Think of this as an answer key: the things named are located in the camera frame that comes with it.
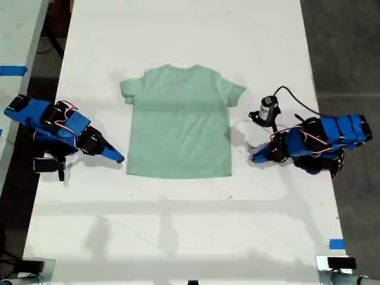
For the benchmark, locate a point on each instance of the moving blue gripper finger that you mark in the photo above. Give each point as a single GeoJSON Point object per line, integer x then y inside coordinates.
{"type": "Point", "coordinates": [111, 146]}
{"type": "Point", "coordinates": [268, 159]}

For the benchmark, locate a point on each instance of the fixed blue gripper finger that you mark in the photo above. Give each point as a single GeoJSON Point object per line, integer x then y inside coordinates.
{"type": "Point", "coordinates": [112, 154]}
{"type": "Point", "coordinates": [262, 153]}

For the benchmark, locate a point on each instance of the pale green T-shirt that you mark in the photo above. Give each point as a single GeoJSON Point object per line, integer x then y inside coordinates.
{"type": "Point", "coordinates": [181, 124]}

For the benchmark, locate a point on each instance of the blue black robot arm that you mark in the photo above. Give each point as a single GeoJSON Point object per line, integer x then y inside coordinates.
{"type": "Point", "coordinates": [329, 133]}
{"type": "Point", "coordinates": [44, 118]}

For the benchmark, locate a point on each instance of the long blue tape strip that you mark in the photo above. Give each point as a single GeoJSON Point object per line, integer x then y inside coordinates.
{"type": "Point", "coordinates": [13, 70]}

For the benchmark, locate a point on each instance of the short blue tape strip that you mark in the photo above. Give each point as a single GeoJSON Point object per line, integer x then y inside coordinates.
{"type": "Point", "coordinates": [337, 244]}

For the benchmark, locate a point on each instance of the white side table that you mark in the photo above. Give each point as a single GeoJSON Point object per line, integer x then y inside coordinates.
{"type": "Point", "coordinates": [15, 44]}

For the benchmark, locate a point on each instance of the small black box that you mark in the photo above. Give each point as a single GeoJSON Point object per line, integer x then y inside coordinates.
{"type": "Point", "coordinates": [341, 263]}
{"type": "Point", "coordinates": [32, 266]}

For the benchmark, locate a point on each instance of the small black edge clip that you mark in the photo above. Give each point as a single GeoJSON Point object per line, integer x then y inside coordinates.
{"type": "Point", "coordinates": [193, 282]}

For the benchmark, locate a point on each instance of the black camera stalk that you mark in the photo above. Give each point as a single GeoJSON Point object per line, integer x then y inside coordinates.
{"type": "Point", "coordinates": [271, 126]}
{"type": "Point", "coordinates": [61, 170]}

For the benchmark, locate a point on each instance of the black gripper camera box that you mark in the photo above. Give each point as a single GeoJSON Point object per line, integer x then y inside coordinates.
{"type": "Point", "coordinates": [268, 108]}
{"type": "Point", "coordinates": [44, 165]}

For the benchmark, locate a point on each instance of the metal clamp bracket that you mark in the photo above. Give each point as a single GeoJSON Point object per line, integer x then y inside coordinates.
{"type": "Point", "coordinates": [50, 268]}
{"type": "Point", "coordinates": [322, 267]}

